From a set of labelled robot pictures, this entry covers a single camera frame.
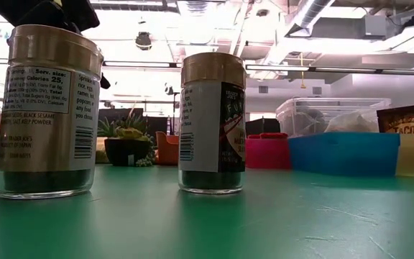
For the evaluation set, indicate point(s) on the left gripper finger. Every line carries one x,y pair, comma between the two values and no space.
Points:
83,18
49,16

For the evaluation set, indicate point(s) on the furikake jar gold lid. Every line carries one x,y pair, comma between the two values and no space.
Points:
49,118
207,126

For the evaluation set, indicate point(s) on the taco seasoning packet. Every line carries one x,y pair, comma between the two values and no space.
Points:
404,120

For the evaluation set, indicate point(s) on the black ceiling dome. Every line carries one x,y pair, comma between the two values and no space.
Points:
143,40

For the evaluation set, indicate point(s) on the long ceiling light bar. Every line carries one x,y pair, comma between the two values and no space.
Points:
138,64
318,69

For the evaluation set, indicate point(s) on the succulent plant in black pot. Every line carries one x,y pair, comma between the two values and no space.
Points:
128,147

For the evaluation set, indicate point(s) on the orange plastic bin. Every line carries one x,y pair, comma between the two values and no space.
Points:
167,149

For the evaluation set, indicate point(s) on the black box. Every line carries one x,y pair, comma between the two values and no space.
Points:
262,126

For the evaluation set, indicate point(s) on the yellow hanging ceiling pendant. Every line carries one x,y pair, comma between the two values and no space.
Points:
302,85

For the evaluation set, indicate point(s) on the pink plastic bin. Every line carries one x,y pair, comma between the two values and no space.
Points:
268,154

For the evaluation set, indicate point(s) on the clear plastic storage container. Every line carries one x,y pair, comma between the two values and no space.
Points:
300,117

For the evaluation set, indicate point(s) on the green table mat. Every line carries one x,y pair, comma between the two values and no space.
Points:
207,223

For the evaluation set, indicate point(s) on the crumpled grey wrappers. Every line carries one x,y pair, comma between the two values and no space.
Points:
350,122

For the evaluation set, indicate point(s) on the blue plastic bin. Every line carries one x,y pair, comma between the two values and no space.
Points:
343,154

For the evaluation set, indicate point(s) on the corrugated ceiling duct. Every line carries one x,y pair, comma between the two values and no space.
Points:
196,6

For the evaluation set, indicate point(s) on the round silver air duct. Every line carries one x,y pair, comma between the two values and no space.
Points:
311,12

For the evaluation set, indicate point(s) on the grey rectangular air duct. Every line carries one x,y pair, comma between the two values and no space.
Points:
340,27

